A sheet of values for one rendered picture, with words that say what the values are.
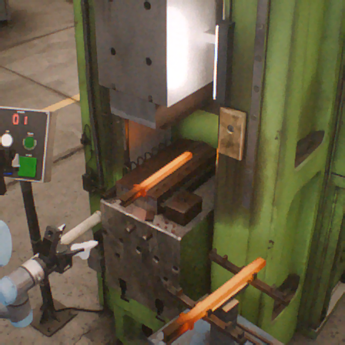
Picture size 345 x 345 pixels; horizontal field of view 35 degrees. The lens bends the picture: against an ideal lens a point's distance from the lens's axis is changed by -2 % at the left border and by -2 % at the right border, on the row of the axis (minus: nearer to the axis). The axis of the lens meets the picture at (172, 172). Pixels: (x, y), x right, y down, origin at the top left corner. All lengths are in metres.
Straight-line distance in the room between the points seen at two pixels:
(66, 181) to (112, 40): 2.20
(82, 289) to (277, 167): 1.59
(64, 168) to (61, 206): 0.47
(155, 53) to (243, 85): 0.29
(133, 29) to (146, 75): 0.15
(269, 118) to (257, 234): 0.46
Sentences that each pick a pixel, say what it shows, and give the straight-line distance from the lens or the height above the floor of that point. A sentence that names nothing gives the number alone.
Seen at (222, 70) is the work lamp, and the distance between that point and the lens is 1.76.
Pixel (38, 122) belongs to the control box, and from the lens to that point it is 2.21.
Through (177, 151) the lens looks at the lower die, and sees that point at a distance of 2.29.
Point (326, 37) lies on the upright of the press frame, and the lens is 2.02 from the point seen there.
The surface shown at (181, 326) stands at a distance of 1.61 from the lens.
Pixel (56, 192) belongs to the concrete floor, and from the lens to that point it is 3.85.
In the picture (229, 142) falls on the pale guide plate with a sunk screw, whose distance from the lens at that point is 1.87.
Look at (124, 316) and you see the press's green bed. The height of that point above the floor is 0.30.
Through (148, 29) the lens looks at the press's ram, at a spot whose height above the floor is 1.61.
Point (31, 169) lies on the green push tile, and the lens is 2.22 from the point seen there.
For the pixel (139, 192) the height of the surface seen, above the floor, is 0.99.
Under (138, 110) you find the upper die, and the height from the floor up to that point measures 1.32.
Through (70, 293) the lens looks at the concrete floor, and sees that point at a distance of 3.09.
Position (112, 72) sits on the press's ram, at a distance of 1.91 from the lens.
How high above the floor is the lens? 2.17
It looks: 33 degrees down
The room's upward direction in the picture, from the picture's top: straight up
